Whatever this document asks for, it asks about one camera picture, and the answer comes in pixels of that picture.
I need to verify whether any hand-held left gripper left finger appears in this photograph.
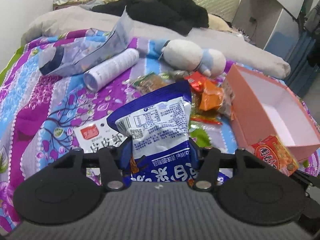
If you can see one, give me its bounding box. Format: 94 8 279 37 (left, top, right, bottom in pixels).
51 140 133 192

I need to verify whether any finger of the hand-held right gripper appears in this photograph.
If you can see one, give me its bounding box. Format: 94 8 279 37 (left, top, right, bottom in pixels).
290 169 320 193

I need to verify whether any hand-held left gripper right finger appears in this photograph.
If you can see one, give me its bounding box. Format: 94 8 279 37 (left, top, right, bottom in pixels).
189 137 267 191

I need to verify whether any white snack packet red label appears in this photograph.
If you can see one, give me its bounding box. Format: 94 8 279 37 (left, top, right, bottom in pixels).
74 117 129 155

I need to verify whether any red orange snack packet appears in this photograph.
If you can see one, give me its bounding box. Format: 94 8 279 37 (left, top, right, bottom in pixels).
251 134 300 177

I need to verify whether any blue white snack bag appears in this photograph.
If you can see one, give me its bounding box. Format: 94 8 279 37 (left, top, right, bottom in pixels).
106 80 230 188

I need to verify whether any red foil snack packet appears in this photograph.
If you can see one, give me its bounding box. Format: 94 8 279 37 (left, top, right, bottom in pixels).
187 71 208 94

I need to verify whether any pink cardboard box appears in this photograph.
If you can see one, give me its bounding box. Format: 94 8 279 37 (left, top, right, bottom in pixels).
226 63 320 163

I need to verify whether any green brown snack packet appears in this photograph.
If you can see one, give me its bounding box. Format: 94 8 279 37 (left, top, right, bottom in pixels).
131 72 168 95

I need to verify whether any small clear snack packet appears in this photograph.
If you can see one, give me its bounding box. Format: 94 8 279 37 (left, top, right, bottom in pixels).
160 70 190 79

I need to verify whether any white cylindrical bottle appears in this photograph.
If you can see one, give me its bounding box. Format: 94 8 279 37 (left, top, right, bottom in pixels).
83 48 139 92

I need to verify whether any white blue plush toy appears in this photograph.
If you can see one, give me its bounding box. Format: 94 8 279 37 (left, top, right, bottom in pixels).
157 39 227 77

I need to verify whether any floral printed blanket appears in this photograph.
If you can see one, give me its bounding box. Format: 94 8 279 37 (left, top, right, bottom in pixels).
0 29 320 233

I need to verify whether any blue white paper bag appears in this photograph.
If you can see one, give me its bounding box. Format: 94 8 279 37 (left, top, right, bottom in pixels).
39 5 132 77

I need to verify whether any blue curtain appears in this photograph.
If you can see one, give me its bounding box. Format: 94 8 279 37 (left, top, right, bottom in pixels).
285 30 320 98

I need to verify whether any beige pillow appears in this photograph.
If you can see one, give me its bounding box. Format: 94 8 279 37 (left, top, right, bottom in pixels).
207 14 240 33

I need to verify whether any blue board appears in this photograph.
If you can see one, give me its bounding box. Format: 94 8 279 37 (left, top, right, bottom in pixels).
264 30 292 60

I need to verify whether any grey duvet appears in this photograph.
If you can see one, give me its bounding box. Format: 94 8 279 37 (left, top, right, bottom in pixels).
21 5 292 79

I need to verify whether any black clothing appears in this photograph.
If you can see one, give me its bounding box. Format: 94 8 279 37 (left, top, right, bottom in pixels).
91 0 209 36

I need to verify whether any white cabinet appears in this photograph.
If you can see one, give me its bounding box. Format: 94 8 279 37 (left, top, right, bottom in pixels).
234 0 310 53

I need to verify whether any wooden nightstand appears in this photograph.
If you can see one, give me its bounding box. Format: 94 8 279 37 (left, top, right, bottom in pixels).
52 0 98 12

